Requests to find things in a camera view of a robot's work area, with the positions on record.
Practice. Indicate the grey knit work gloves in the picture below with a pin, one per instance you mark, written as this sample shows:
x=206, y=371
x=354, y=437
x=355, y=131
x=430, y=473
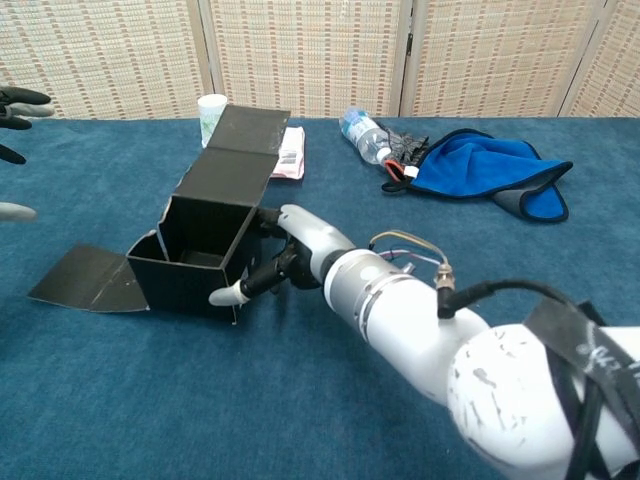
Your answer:
x=405, y=145

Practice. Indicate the white paper cup green print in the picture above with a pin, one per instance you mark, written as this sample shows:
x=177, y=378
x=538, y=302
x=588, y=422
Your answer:
x=209, y=112

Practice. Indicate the blue microfibre cloth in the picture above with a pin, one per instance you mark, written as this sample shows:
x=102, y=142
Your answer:
x=475, y=165

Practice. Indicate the blue carpeted table surface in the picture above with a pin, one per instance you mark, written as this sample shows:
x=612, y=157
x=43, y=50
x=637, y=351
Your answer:
x=250, y=410

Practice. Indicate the white tissue packet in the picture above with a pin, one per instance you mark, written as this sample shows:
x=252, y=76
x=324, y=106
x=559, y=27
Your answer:
x=290, y=160

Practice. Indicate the beige woven folding screen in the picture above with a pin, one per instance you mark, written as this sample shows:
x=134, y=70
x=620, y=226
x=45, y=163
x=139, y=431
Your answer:
x=300, y=50

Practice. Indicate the black cardboard box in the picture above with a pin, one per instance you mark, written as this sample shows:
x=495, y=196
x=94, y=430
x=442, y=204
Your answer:
x=185, y=290

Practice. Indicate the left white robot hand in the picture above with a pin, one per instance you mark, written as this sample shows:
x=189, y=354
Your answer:
x=20, y=96

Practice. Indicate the clear plastic water bottle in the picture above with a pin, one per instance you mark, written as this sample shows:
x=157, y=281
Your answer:
x=367, y=135

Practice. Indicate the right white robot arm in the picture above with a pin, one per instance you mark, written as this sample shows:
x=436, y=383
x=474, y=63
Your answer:
x=415, y=310

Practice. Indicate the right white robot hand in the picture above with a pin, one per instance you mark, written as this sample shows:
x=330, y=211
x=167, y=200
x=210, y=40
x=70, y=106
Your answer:
x=310, y=235

